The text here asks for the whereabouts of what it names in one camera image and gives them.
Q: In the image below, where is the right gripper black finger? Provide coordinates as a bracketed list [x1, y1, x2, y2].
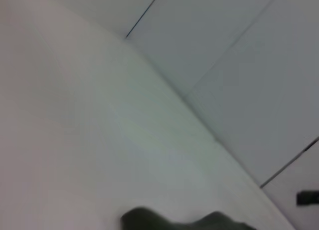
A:
[296, 190, 319, 206]

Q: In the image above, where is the dark green FREE! t-shirt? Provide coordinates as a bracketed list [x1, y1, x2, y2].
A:
[120, 206, 259, 230]

